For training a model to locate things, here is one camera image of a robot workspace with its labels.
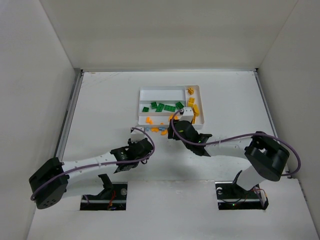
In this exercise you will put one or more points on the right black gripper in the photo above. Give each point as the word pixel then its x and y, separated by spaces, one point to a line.
pixel 175 127

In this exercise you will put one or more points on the green two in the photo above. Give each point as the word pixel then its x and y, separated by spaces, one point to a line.
pixel 160 108

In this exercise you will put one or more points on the green small square brick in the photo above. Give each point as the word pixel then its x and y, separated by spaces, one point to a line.
pixel 154 105

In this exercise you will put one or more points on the small yellow square brick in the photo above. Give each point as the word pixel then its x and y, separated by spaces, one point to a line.
pixel 190 90

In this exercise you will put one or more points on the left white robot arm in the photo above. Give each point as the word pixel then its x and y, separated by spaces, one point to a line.
pixel 56 180

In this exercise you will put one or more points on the white divided sorting tray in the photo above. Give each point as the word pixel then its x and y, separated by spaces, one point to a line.
pixel 157 104

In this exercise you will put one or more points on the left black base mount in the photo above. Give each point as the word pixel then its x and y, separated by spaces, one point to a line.
pixel 113 197

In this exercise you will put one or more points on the orange curved piece middle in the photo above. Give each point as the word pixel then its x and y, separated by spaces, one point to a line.
pixel 164 132

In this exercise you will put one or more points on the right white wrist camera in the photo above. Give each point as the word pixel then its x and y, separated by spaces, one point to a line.
pixel 186 114

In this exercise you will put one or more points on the long yellow brick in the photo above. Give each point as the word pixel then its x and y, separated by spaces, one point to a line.
pixel 193 119

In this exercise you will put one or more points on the green square brick hollow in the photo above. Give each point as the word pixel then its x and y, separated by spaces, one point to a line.
pixel 145 109

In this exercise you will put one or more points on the orange curved piece upper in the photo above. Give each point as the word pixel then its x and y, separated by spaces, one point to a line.
pixel 155 129

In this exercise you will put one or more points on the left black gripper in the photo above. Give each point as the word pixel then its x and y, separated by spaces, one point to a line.
pixel 135 144

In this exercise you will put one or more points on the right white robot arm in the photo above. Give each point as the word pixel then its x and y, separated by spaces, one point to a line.
pixel 266 156

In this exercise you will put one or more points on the green plate brick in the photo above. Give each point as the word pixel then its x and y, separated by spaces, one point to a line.
pixel 170 108

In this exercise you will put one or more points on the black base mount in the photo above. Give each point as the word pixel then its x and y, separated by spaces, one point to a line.
pixel 113 197
pixel 232 197

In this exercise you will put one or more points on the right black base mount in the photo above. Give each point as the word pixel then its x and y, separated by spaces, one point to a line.
pixel 232 197

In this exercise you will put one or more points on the orange curved piece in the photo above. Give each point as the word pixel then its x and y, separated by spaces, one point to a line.
pixel 155 129
pixel 164 132

